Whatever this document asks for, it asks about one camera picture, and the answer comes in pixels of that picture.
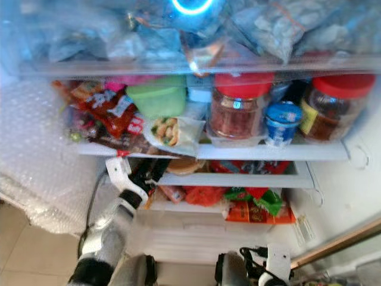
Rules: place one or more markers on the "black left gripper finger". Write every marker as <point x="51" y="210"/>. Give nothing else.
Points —
<point x="158" y="169"/>

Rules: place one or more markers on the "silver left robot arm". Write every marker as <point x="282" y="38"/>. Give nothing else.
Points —
<point x="107" y="238"/>

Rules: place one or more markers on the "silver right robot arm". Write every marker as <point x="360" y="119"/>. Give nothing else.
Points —
<point x="232" y="271"/>

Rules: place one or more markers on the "white fridge shelf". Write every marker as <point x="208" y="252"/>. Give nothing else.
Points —
<point x="274" y="152"/>

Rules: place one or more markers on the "clear plastic fridge drawer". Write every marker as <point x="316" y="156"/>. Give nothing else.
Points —
<point x="30" y="65"/>

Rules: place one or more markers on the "small pink food packet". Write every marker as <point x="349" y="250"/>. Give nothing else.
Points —
<point x="169" y="192"/>

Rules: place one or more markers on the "packaged wrap sandwich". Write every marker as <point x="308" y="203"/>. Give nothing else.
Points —
<point x="172" y="131"/>

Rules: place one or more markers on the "dark brown snack packet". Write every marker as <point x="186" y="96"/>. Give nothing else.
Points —
<point x="101" y="143"/>

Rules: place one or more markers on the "orange red food bag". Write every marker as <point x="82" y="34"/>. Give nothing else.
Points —
<point x="205" y="195"/>

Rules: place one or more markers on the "green plastic container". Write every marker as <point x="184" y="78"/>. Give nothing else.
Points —
<point x="158" y="95"/>

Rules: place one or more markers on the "red snack packet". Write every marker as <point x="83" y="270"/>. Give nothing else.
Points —
<point x="104" y="107"/>

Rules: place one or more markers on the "white plastic tub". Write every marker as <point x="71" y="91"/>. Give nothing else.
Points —
<point x="197" y="98"/>

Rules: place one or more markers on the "flat red food packet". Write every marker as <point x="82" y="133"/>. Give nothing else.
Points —
<point x="250" y="167"/>

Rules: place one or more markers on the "pink plastic lid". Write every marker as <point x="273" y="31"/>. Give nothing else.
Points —
<point x="114" y="85"/>

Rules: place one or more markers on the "clear bubble wrap sheet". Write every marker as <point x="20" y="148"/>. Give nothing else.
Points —
<point x="47" y="155"/>

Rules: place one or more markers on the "large red lid glass jar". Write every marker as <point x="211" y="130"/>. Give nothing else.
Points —
<point x="238" y="113"/>

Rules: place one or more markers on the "orange printed food package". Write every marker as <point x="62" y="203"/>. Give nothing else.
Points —
<point x="256" y="215"/>

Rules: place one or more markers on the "green snack packet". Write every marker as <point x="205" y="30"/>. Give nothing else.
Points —
<point x="268" y="201"/>

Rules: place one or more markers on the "blue yogurt cup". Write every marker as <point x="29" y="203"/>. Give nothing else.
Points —
<point x="283" y="122"/>

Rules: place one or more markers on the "clear plastic food bag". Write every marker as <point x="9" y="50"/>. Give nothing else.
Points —
<point x="274" y="24"/>
<point x="71" y="33"/>

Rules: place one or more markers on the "yellow label red lid jar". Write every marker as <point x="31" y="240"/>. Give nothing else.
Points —
<point x="333" y="113"/>

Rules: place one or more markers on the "wooden counter edge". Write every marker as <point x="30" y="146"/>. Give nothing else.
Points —
<point x="333" y="241"/>

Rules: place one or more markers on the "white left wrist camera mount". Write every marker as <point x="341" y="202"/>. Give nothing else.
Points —
<point x="118" y="171"/>

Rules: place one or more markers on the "white fridge drawer frame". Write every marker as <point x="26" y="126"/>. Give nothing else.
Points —
<point x="244" y="180"/>

